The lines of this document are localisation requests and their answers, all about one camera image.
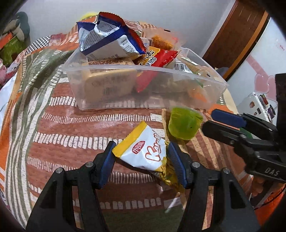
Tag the pile of cushions boxes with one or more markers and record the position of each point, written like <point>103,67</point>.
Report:
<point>15,38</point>

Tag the blue chip bag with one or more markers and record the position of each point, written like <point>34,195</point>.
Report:
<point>109,38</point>

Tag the wooden wardrobe white doors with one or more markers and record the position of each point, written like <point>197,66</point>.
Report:
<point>257,72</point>

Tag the green jelly cup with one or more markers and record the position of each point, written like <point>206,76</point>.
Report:
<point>184,122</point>

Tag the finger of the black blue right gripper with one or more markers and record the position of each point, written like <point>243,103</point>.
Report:
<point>231,209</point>

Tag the yellow foam headboard tube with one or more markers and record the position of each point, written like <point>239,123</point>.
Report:
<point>88,15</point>

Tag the checkered patchwork blanket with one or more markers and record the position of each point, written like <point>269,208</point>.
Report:
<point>51,40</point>

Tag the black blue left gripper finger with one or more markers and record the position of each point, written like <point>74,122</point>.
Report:
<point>69,202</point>

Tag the orange puffed snack bag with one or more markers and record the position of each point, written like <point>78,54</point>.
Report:
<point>161,43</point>

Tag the yellow white snack packet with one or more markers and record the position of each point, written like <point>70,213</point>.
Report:
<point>143,148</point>

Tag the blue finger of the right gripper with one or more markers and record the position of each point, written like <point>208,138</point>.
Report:
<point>228,118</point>

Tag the brown wooden door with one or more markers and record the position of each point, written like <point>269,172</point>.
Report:
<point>237,37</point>

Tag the square bread slice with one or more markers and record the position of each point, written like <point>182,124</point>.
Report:
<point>106,84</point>

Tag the orange striped patchwork quilt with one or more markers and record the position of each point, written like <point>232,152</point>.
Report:
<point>43,129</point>

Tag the red noodle snack bag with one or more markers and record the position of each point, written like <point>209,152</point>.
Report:
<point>154,57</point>

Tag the clear plastic storage bin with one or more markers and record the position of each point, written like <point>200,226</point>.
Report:
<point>169,87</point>

